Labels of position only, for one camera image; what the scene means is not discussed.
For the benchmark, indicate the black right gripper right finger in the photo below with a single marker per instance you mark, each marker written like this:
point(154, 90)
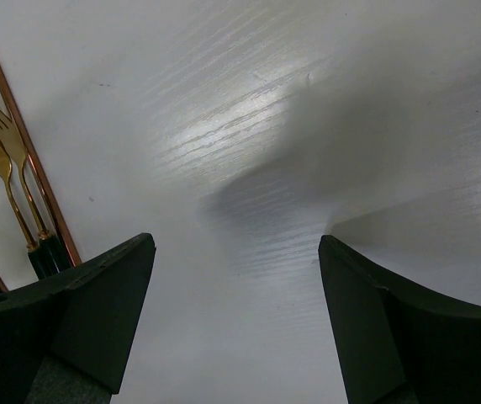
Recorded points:
point(398, 341)

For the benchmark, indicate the gold fork green handle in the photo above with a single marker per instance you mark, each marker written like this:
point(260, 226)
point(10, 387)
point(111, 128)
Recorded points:
point(50, 246)
point(33, 248)

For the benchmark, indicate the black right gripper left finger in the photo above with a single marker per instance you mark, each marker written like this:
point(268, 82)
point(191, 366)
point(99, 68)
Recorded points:
point(67, 338)

